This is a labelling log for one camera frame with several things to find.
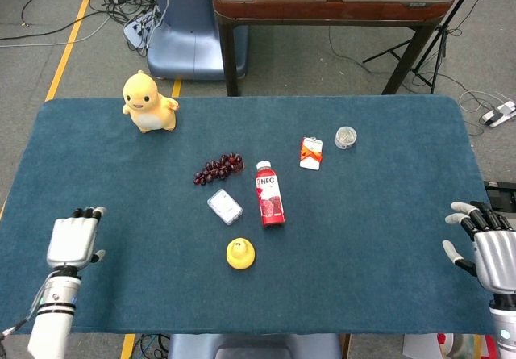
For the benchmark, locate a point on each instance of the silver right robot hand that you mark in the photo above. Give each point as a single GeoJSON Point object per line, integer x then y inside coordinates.
{"type": "Point", "coordinates": [496, 258]}

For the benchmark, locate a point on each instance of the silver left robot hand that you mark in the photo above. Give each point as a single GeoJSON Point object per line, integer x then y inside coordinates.
{"type": "Point", "coordinates": [72, 242]}

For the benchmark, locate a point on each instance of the small clear plastic clip box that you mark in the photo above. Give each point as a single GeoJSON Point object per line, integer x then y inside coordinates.
{"type": "Point", "coordinates": [225, 207]}

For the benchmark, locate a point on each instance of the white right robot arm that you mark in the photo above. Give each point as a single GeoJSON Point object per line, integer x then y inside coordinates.
{"type": "Point", "coordinates": [504, 326]}

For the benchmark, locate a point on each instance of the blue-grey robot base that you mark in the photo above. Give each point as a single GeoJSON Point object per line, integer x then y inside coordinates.
{"type": "Point", "coordinates": [185, 40]}

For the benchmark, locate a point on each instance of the black equipment case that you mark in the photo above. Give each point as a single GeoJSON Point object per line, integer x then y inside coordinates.
{"type": "Point", "coordinates": [502, 191]}

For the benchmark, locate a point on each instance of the white paper sheet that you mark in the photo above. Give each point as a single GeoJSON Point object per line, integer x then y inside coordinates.
{"type": "Point", "coordinates": [421, 347]}

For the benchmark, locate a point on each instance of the blue felt table cloth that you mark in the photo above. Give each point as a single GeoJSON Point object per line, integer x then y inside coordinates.
{"type": "Point", "coordinates": [363, 234]}

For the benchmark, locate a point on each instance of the white power strip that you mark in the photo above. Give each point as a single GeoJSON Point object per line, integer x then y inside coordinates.
{"type": "Point", "coordinates": [500, 113]}

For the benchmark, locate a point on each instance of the yellow plush dinosaur toy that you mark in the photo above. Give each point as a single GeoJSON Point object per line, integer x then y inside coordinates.
{"type": "Point", "coordinates": [147, 109]}

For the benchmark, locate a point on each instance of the dark red grape bunch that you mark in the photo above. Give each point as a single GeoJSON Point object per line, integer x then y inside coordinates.
{"type": "Point", "coordinates": [219, 169]}

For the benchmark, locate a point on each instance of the yellow pear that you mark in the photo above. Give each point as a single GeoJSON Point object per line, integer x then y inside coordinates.
{"type": "Point", "coordinates": [240, 254]}

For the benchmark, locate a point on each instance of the round clear plastic container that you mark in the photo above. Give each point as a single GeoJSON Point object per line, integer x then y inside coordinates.
{"type": "Point", "coordinates": [346, 138]}

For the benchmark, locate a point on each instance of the red NFC juice bottle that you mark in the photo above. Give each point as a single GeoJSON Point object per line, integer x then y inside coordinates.
{"type": "Point", "coordinates": [269, 197]}

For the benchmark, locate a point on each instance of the orange white snack packet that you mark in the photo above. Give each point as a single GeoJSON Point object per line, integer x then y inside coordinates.
{"type": "Point", "coordinates": [311, 161]}

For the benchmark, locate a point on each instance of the grey robot torso base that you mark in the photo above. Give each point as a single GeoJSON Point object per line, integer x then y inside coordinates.
{"type": "Point", "coordinates": [254, 347]}

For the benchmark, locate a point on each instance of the grey power strip with plugs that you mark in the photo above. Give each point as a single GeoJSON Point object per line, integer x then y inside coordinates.
{"type": "Point", "coordinates": [137, 28]}

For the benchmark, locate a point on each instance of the black tripod stand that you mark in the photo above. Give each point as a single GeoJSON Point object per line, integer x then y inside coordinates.
{"type": "Point", "coordinates": [441, 32]}

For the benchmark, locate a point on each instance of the brown mahjong table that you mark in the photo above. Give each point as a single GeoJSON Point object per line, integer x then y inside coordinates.
{"type": "Point", "coordinates": [334, 8]}

